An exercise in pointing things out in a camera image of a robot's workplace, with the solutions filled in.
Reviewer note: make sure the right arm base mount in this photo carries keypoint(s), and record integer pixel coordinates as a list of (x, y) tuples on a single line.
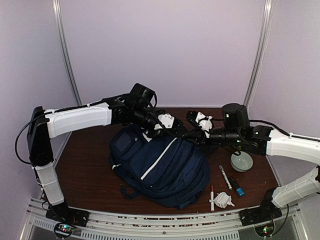
[(266, 211)]

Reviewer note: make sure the aluminium front rail frame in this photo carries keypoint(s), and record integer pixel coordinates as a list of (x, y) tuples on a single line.
[(220, 225)]

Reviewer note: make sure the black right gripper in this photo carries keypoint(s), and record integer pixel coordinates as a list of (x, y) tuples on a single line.
[(199, 135)]

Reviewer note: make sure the pale blue ceramic bowl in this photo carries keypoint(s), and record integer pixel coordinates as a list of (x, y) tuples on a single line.
[(241, 162)]

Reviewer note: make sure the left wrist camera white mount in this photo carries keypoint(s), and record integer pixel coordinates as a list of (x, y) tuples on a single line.
[(166, 120)]

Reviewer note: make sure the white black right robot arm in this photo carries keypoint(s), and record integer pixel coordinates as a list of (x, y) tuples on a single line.
[(264, 139)]

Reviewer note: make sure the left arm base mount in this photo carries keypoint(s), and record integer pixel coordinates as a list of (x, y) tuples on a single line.
[(67, 218)]

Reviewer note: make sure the right aluminium corner post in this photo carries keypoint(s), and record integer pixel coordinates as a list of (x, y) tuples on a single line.
[(261, 47)]

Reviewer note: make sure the navy blue student backpack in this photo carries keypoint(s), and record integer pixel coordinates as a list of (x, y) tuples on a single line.
[(168, 170)]

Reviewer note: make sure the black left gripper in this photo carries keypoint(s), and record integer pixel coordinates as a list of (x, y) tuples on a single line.
[(160, 132)]

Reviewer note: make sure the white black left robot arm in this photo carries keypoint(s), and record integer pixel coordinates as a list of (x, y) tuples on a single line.
[(133, 107)]

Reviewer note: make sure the black blue marker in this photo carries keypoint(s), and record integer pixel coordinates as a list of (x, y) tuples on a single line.
[(236, 186)]

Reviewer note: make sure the grey marker pen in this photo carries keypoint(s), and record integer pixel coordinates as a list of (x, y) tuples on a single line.
[(225, 177)]

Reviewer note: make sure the white red-capped pen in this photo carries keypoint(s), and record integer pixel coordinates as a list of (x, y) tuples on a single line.
[(211, 200)]

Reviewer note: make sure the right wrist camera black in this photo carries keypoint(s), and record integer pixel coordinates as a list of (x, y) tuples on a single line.
[(200, 122)]

